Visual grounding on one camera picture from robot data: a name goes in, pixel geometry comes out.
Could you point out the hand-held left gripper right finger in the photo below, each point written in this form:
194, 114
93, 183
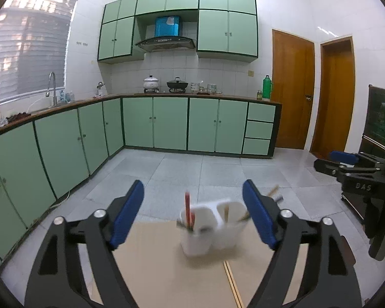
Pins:
260, 215

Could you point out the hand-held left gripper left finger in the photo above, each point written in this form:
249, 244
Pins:
128, 215

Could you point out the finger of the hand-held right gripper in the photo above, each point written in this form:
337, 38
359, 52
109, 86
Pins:
343, 158
327, 166

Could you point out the white two-compartment utensil holder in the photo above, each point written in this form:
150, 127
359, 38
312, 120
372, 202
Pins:
195, 243

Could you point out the black cabinet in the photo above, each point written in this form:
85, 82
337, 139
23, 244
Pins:
373, 118

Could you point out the plain wooden door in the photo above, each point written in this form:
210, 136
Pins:
333, 96

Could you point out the green thermos flask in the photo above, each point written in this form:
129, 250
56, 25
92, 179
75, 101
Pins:
267, 88

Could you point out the glass jar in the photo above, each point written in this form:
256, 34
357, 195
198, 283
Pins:
259, 95

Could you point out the green kitchen base cabinets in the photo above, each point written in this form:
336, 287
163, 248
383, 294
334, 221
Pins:
170, 122

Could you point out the small kettle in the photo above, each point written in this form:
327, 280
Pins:
99, 89

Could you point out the bottles beside faucet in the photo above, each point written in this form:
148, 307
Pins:
67, 97

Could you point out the white cooking pot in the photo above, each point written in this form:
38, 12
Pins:
151, 83

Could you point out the black wok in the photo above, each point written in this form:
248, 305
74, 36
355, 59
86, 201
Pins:
177, 85

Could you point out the metal kitchen faucet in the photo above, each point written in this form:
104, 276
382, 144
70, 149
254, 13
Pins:
52, 77

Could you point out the range hood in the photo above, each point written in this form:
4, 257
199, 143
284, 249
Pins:
165, 43

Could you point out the blue box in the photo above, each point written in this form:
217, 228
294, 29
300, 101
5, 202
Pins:
166, 25

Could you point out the window with blinds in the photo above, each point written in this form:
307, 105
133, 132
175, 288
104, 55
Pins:
35, 38

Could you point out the green kitchen wall cabinets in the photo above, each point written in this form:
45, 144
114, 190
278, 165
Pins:
211, 29

